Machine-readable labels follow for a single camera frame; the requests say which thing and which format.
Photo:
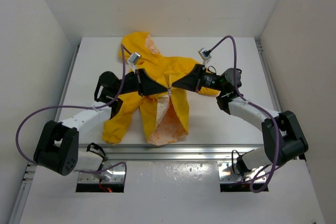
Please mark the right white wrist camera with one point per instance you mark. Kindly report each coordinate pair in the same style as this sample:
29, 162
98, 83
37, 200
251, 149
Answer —
205, 55

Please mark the aluminium right side rail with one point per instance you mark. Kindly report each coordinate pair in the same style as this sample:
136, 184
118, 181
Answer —
271, 87

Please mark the white front cover panel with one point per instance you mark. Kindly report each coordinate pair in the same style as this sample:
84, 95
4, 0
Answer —
164, 192

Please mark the yellow hooded jacket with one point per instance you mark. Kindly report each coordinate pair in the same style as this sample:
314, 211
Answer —
165, 117

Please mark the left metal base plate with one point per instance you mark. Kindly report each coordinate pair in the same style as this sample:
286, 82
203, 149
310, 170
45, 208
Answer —
112, 174

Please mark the aluminium rail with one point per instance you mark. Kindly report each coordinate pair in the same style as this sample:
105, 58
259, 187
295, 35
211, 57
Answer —
271, 87
30, 169
174, 152

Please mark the metal base plate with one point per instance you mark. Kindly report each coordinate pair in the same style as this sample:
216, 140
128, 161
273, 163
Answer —
112, 174
227, 175

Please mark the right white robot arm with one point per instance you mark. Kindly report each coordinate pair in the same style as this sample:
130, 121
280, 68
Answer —
283, 138

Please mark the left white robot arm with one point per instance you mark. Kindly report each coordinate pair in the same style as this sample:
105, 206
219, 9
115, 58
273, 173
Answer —
58, 146

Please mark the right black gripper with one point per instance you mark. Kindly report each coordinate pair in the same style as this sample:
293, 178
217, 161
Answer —
193, 80

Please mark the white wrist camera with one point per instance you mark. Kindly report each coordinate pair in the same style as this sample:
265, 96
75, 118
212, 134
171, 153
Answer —
205, 55
133, 59

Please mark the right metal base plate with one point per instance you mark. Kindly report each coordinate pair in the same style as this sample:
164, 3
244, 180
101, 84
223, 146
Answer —
227, 175

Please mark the aluminium left side rail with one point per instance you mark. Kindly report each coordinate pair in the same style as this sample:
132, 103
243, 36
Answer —
30, 169

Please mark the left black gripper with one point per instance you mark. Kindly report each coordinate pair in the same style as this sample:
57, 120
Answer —
144, 84

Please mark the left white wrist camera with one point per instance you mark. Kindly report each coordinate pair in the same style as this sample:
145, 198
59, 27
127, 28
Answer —
133, 59

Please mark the aluminium front rail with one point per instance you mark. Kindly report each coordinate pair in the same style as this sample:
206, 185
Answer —
174, 152

